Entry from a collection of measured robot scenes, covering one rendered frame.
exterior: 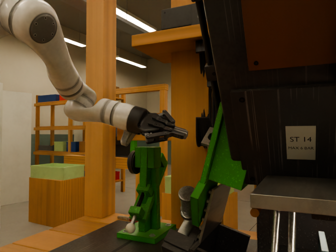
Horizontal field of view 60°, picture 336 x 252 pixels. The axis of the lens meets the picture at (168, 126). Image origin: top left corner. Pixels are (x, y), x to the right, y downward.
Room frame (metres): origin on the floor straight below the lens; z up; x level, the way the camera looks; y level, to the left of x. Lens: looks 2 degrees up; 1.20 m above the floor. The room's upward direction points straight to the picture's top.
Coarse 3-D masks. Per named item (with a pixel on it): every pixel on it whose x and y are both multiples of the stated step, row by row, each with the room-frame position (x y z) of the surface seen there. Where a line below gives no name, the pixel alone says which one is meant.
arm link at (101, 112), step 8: (72, 104) 0.81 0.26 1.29; (80, 104) 0.81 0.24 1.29; (96, 104) 0.80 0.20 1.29; (104, 104) 0.80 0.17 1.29; (112, 104) 0.79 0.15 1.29; (64, 112) 0.83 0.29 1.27; (72, 112) 0.81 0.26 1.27; (80, 112) 0.80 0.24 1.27; (88, 112) 0.80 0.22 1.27; (96, 112) 0.80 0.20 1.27; (104, 112) 0.79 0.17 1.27; (80, 120) 0.84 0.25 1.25; (88, 120) 0.83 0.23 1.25; (96, 120) 0.82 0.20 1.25; (104, 120) 0.80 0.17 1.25
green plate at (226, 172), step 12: (216, 120) 0.58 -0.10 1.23; (216, 132) 0.58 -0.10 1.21; (216, 144) 0.59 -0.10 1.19; (216, 156) 0.59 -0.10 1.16; (228, 156) 0.58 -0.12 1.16; (204, 168) 0.59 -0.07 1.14; (216, 168) 0.59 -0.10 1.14; (228, 168) 0.58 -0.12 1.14; (240, 168) 0.57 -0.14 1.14; (204, 180) 0.59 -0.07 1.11; (216, 180) 0.59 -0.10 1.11; (228, 180) 0.58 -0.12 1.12; (240, 180) 0.57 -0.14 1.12
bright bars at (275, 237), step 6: (276, 210) 0.51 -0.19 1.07; (276, 216) 0.51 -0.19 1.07; (288, 216) 0.50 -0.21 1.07; (294, 216) 0.50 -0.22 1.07; (276, 222) 0.50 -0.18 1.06; (288, 222) 0.50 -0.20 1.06; (294, 222) 0.49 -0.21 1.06; (276, 228) 0.49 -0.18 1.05; (288, 228) 0.49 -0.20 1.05; (294, 228) 0.48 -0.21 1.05; (276, 234) 0.48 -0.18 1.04; (288, 234) 0.48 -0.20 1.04; (294, 234) 0.48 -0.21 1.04; (276, 240) 0.48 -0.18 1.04; (288, 240) 0.47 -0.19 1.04; (294, 240) 0.47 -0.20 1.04; (276, 246) 0.47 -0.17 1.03; (288, 246) 0.46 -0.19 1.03; (294, 246) 0.46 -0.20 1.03
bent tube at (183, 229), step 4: (212, 128) 0.69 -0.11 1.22; (208, 132) 0.68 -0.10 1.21; (204, 136) 0.67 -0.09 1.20; (208, 136) 0.68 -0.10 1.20; (204, 140) 0.67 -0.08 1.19; (208, 140) 0.67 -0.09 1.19; (204, 144) 0.66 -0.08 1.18; (208, 144) 0.66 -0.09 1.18; (184, 220) 0.68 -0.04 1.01; (188, 220) 0.67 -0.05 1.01; (184, 224) 0.67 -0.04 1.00; (188, 224) 0.66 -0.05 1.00; (192, 224) 0.67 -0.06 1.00; (180, 228) 0.66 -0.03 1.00; (184, 228) 0.66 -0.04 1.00; (188, 228) 0.66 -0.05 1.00; (192, 228) 0.67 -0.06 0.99; (180, 232) 0.65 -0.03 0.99; (184, 232) 0.65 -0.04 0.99; (188, 232) 0.65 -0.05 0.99
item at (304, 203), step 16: (272, 176) 0.53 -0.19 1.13; (288, 176) 0.53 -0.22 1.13; (256, 192) 0.38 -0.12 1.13; (272, 192) 0.38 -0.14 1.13; (288, 192) 0.38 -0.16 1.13; (304, 192) 0.38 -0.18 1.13; (320, 192) 0.38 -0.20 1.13; (256, 208) 0.38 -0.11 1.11; (272, 208) 0.37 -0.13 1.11; (288, 208) 0.36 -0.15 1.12; (304, 208) 0.35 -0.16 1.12; (320, 208) 0.35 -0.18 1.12
